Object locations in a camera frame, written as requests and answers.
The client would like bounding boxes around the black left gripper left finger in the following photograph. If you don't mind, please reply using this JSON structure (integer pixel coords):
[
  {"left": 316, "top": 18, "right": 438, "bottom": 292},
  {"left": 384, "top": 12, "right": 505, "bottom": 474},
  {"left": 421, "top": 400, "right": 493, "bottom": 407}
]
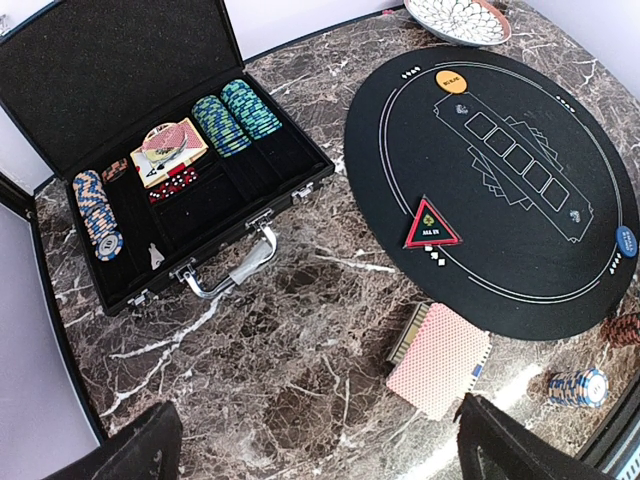
[{"left": 49, "top": 401, "right": 183, "bottom": 479}]

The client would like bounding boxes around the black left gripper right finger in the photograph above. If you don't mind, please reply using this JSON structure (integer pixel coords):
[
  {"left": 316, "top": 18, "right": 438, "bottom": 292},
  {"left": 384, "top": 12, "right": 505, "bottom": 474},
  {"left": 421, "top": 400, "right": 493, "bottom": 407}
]
[{"left": 455, "top": 393, "right": 609, "bottom": 479}]

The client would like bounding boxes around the brown white chip stack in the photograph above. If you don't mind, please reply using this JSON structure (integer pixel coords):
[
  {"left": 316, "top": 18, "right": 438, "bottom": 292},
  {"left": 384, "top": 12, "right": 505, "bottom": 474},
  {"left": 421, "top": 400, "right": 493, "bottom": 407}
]
[{"left": 602, "top": 313, "right": 639, "bottom": 348}]

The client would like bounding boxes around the red triangular all-in button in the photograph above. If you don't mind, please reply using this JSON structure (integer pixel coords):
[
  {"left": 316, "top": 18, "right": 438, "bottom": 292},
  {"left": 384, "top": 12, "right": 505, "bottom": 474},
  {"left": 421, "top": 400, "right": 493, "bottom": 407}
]
[{"left": 403, "top": 195, "right": 464, "bottom": 249}]

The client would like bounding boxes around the blue small blind button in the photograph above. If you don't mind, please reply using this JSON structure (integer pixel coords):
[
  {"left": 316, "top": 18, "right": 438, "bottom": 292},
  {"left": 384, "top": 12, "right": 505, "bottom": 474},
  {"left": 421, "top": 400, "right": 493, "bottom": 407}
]
[{"left": 615, "top": 225, "right": 639, "bottom": 258}]

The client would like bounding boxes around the orange big blind button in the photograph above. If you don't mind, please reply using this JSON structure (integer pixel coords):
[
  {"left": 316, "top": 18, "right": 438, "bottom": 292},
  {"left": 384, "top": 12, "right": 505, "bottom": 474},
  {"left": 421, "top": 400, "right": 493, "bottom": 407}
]
[{"left": 435, "top": 70, "right": 468, "bottom": 95}]

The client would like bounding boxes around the red playing card deck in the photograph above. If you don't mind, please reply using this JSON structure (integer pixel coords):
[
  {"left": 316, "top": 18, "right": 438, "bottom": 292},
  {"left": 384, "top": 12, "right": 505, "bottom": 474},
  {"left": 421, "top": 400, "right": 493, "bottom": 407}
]
[{"left": 386, "top": 303, "right": 492, "bottom": 421}]

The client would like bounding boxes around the blue white chip stack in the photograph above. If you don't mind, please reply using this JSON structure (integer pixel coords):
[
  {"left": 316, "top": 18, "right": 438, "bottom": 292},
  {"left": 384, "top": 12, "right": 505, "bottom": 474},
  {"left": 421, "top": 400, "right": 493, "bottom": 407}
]
[{"left": 548, "top": 368, "right": 609, "bottom": 408}]

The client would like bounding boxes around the blue tan chip row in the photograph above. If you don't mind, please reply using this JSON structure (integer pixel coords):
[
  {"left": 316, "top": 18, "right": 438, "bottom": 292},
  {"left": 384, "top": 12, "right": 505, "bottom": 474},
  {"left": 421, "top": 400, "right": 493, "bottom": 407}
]
[{"left": 72, "top": 170, "right": 124, "bottom": 262}]

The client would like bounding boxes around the round black poker mat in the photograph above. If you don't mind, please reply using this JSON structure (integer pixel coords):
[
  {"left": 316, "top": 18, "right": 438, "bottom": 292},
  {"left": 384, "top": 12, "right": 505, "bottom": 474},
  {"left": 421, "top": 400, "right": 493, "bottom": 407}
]
[{"left": 344, "top": 46, "right": 639, "bottom": 340}]

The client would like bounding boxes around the red dice row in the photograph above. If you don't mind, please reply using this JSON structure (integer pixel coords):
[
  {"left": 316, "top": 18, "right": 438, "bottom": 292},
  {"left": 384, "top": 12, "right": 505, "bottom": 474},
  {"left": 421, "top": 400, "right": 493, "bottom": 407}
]
[{"left": 148, "top": 168, "right": 198, "bottom": 204}]

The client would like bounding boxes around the brown chip row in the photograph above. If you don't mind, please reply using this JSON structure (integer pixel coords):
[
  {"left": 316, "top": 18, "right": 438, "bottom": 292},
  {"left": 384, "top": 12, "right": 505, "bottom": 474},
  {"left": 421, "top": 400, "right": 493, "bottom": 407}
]
[{"left": 101, "top": 158, "right": 128, "bottom": 183}]

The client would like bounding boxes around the black poker chip case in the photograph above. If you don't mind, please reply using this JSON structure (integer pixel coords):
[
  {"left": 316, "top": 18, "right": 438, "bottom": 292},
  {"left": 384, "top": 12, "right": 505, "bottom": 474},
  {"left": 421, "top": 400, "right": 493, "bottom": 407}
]
[{"left": 1, "top": 1, "right": 333, "bottom": 315}]

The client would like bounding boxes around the boxed card deck in case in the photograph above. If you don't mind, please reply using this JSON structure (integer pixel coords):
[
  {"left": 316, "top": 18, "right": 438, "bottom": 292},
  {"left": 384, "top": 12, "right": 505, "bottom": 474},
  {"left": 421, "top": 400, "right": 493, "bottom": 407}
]
[{"left": 130, "top": 118, "right": 208, "bottom": 189}]

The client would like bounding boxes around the green chip row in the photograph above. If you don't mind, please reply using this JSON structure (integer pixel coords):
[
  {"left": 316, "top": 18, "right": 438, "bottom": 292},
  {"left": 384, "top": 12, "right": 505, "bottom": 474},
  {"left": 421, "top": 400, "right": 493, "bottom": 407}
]
[{"left": 192, "top": 95, "right": 251, "bottom": 158}]

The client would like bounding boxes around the teal chip row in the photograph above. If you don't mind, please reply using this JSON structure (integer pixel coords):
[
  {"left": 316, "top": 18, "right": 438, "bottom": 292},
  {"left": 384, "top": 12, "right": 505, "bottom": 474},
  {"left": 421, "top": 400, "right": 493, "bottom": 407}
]
[{"left": 220, "top": 79, "right": 282, "bottom": 140}]

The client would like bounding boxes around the patterned ceramic plate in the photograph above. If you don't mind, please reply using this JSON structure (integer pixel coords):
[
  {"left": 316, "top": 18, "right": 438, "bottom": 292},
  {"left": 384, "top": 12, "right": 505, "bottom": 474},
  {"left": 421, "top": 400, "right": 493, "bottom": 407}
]
[{"left": 404, "top": 0, "right": 512, "bottom": 47}]

